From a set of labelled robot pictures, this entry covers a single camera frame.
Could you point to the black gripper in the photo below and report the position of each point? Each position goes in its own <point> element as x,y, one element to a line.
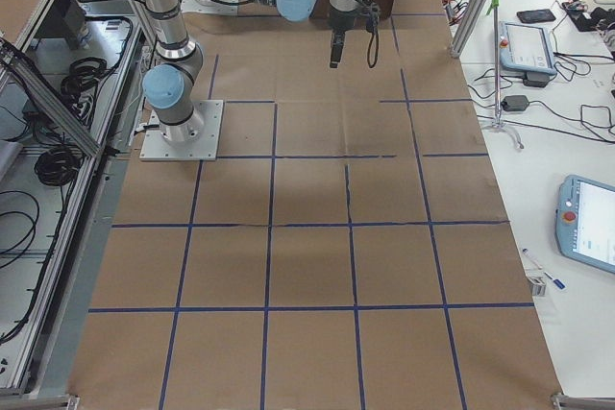
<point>341,21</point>

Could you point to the green grabber stick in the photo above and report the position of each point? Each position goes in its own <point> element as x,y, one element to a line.
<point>497,124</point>

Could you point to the blue teach pendant tablet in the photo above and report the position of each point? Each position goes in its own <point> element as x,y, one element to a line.
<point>525,47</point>

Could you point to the black smartphone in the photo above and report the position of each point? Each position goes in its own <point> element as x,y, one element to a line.
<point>536,16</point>

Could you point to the blue white pen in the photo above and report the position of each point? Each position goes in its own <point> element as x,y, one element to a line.
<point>556,281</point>

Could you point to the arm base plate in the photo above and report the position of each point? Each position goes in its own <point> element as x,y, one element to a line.
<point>196,139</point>

